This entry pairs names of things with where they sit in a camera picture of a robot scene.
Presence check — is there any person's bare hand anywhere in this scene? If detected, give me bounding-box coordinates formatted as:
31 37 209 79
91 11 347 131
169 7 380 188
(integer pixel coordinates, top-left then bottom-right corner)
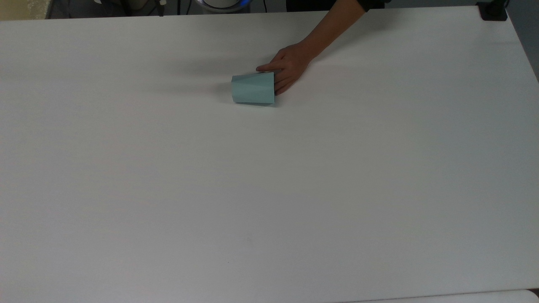
256 42 315 96

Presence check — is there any teal hexagonal plastic cup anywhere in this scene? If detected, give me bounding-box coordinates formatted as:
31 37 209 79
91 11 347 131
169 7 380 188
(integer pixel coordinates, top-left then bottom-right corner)
231 72 275 106

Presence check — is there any person's bare forearm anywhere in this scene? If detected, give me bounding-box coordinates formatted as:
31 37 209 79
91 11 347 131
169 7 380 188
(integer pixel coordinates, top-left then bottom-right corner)
302 0 368 59

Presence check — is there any black sleeve of person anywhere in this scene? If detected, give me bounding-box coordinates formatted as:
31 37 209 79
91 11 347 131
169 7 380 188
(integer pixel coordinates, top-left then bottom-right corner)
357 0 386 12

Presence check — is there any beige board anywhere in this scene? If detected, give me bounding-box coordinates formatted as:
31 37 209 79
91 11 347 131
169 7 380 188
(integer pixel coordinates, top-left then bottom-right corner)
0 0 51 21

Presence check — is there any white robot base, blue ring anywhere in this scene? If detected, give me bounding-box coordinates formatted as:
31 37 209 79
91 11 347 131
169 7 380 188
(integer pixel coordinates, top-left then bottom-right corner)
196 0 253 13

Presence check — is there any black table clamp mount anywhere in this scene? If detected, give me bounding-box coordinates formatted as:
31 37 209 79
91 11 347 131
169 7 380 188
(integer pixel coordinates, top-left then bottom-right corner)
477 0 509 21

